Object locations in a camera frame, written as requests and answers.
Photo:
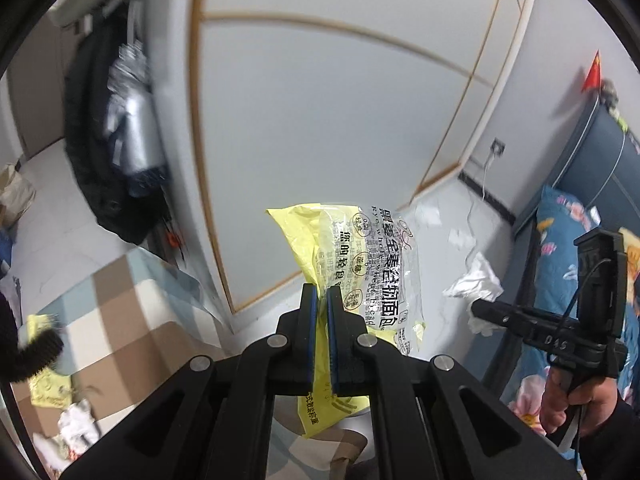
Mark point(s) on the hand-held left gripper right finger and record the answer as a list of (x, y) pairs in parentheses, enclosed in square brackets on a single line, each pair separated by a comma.
[(334, 330)]

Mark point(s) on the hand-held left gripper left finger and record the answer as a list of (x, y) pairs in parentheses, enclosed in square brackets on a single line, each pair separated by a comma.
[(313, 320)]

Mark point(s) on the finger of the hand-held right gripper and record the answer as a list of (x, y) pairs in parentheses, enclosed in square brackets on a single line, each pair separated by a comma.
[(495, 315)]

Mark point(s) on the yellow clear bread wrapper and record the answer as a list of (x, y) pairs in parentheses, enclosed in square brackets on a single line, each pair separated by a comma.
[(385, 270)]

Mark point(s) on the person's left forearm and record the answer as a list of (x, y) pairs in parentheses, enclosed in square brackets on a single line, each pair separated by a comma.
[(30, 355)]

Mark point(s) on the person's right forearm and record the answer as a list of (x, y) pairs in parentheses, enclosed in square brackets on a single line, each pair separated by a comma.
[(610, 440)]

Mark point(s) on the person's right hand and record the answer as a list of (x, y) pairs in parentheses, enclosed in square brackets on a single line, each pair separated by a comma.
[(555, 402)]

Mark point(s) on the large crumpled white tissue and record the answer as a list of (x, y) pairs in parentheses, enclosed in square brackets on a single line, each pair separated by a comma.
[(475, 280)]

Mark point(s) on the yellow cloth item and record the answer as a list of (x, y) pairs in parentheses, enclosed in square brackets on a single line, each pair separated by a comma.
[(634, 255)]

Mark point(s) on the blue floral quilt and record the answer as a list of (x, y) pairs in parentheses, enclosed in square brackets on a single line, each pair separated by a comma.
[(555, 240)]

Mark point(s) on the blue headboard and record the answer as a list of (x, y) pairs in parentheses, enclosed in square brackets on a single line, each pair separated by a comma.
[(600, 160)]

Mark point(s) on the checked tablecloth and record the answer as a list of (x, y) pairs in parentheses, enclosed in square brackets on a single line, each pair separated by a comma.
[(140, 320)]

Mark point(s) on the grey plush toy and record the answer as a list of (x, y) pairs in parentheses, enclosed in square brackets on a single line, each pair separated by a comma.
[(610, 92)]

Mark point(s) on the white wardrobe with gold trim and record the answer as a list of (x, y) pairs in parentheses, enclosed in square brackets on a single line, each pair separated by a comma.
[(325, 110)]

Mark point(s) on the small red flag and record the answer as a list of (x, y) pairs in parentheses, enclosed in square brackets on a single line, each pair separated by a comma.
[(592, 75)]

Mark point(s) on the small white tissue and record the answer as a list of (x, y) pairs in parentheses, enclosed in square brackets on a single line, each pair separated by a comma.
[(77, 422)]

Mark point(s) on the silver jacket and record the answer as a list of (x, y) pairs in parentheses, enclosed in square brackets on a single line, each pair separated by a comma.
[(137, 130)]

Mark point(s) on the yellow snack packet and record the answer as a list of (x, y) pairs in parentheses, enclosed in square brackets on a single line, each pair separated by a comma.
[(50, 390)]

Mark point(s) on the black jacket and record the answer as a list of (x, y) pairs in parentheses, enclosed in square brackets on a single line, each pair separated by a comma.
[(85, 160)]

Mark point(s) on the dark clothes pile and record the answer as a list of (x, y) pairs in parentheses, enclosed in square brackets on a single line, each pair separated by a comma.
[(6, 285)]

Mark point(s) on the beige paper bag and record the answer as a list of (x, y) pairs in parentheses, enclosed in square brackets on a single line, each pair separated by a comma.
[(15, 195)]

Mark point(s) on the brown door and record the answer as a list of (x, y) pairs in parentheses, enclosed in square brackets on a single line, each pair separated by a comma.
[(40, 100)]

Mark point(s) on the wall socket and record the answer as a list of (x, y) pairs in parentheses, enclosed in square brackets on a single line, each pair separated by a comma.
[(497, 146)]

